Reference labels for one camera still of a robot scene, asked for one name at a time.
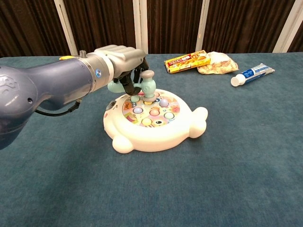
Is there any white slanted frame post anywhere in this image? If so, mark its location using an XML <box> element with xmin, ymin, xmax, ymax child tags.
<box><xmin>53</xmin><ymin>0</ymin><xmax>79</xmax><ymax>56</ymax></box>

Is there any white double frame post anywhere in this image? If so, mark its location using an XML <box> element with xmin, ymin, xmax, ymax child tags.
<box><xmin>132</xmin><ymin>0</ymin><xmax>149</xmax><ymax>55</ymax></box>

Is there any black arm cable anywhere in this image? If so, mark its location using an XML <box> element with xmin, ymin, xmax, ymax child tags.
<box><xmin>35</xmin><ymin>99</ymin><xmax>82</xmax><ymax>117</ymax></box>

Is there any white narrow frame post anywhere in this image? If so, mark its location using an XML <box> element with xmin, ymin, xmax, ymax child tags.
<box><xmin>195</xmin><ymin>0</ymin><xmax>211</xmax><ymax>52</ymax></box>

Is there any grey and black left robot hand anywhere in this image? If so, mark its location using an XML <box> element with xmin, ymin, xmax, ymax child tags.
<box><xmin>94</xmin><ymin>44</ymin><xmax>150</xmax><ymax>96</ymax></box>

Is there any white and blue toothpaste tube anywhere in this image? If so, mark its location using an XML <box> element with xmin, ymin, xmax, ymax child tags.
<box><xmin>231</xmin><ymin>62</ymin><xmax>276</xmax><ymax>87</ymax></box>

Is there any white wide frame post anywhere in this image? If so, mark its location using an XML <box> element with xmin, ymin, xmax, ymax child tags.
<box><xmin>272</xmin><ymin>0</ymin><xmax>303</xmax><ymax>53</ymax></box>

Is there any clear bag of snacks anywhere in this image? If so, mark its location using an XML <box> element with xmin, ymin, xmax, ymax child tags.
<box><xmin>196</xmin><ymin>51</ymin><xmax>239</xmax><ymax>75</ymax></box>

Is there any mint green toy hammer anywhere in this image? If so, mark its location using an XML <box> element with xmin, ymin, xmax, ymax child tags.
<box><xmin>107</xmin><ymin>70</ymin><xmax>157</xmax><ymax>105</ymax></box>

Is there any yellow curry box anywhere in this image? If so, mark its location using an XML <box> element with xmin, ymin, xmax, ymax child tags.
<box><xmin>164</xmin><ymin>49</ymin><xmax>211</xmax><ymax>74</ymax></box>

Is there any white whack-a-mole toy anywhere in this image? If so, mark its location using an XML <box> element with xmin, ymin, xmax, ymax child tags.
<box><xmin>103</xmin><ymin>88</ymin><xmax>209</xmax><ymax>154</ymax></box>

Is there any blue velvet table cloth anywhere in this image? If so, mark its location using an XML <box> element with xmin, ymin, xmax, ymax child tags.
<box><xmin>0</xmin><ymin>52</ymin><xmax>303</xmax><ymax>227</ymax></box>

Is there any dark brown curtain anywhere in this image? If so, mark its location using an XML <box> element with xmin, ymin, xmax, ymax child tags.
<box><xmin>0</xmin><ymin>0</ymin><xmax>303</xmax><ymax>58</ymax></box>

